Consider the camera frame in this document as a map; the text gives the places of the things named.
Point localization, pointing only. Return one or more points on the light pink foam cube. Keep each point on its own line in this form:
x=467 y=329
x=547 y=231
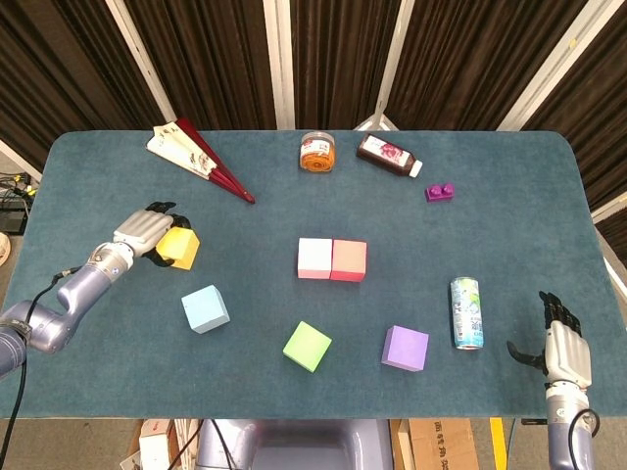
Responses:
x=313 y=257

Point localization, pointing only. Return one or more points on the clear jar with orange contents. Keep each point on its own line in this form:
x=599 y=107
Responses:
x=318 y=159

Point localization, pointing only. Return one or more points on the purple foam cube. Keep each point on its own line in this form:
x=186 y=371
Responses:
x=406 y=347

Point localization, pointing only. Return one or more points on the yellow post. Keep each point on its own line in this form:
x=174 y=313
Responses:
x=498 y=440

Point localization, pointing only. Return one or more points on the yellow foam cube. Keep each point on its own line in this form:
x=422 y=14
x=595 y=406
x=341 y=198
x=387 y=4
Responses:
x=178 y=247

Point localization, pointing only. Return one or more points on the white cardboard box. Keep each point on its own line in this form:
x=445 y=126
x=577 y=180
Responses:
x=154 y=448

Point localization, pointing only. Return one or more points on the green foam cube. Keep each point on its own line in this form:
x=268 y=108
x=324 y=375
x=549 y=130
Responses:
x=306 y=345

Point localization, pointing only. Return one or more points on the purple toy brick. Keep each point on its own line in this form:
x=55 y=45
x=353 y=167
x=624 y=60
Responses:
x=438 y=194

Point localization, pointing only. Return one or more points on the brown cardboard box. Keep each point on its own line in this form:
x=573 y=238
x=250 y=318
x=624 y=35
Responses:
x=441 y=445

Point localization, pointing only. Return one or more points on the white frame post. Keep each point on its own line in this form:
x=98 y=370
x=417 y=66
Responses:
x=392 y=63
x=279 y=59
x=610 y=209
x=137 y=54
x=553 y=63
x=14 y=159

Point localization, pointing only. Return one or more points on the folding fan with red ribs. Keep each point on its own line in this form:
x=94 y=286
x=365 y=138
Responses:
x=181 y=152

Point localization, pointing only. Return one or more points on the brown bottle with white cap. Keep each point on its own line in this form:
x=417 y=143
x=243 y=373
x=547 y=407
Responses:
x=384 y=154

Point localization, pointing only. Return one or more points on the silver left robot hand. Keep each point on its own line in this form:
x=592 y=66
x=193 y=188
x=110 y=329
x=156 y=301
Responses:
x=142 y=230

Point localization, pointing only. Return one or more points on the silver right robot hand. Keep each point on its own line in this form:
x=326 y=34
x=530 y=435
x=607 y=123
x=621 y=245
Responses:
x=568 y=352

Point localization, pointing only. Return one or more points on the red foam cube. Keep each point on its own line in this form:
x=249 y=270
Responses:
x=349 y=259

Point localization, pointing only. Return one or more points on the dark brown curtain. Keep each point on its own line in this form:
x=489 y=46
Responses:
x=220 y=59

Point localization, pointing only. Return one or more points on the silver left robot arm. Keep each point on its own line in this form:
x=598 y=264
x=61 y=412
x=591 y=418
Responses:
x=78 y=289

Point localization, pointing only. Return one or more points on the black box on floor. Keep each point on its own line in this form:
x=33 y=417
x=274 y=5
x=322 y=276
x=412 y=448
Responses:
x=12 y=220

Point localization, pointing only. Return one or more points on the teal felt table cover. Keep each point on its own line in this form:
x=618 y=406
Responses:
x=294 y=391

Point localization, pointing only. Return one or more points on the light wooden board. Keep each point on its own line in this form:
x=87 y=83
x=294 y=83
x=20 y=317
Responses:
x=404 y=445

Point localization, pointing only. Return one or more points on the blue green drink can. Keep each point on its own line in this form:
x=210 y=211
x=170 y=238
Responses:
x=465 y=313

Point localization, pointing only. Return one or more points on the beige round object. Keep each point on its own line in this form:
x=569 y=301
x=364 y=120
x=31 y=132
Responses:
x=4 y=249

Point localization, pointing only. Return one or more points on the light blue foam cube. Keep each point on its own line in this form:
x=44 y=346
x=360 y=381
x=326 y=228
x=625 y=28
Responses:
x=203 y=308

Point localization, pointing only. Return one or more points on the silver robot torso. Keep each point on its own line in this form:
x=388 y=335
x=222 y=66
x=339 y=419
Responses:
x=303 y=445

